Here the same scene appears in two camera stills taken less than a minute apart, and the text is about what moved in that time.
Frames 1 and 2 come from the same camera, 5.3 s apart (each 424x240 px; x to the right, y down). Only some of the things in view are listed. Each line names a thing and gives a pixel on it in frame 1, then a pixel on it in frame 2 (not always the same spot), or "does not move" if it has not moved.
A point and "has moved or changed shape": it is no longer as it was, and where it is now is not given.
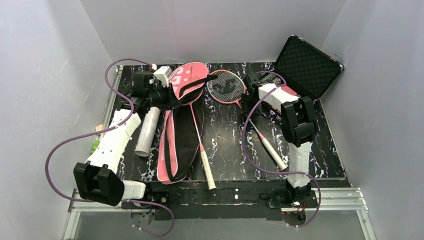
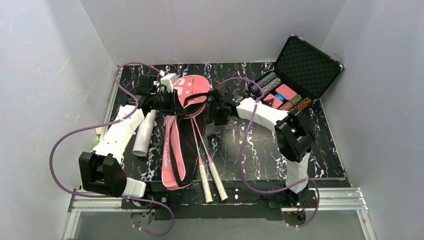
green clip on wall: [95, 144] does not move
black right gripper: [248, 93] to [215, 108]
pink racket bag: [182, 126] has moved or changed shape
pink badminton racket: [228, 87] to [191, 114]
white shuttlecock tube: [143, 145] does not move
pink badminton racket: [189, 100] to [208, 196]
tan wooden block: [99, 127] does not move
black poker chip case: [305, 70] does not move
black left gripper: [170, 98] does not move
